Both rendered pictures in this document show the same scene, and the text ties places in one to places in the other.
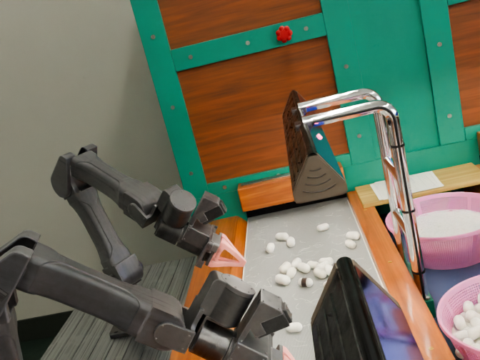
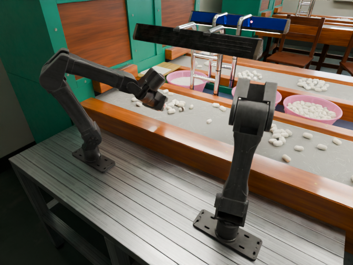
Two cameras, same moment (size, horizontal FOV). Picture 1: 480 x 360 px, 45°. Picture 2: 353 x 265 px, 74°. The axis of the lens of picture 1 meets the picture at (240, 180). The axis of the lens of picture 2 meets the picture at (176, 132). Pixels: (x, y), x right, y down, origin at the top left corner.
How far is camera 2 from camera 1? 1.12 m
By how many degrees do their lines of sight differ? 60
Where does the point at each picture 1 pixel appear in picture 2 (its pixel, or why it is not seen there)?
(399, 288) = (219, 99)
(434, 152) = (155, 58)
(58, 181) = (52, 77)
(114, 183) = (112, 72)
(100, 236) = (83, 113)
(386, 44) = (143, 7)
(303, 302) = (191, 115)
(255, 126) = (96, 44)
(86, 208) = (72, 96)
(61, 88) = not seen: outside the picture
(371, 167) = (138, 65)
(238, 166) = not seen: hidden behind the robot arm
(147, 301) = not seen: hidden behind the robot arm
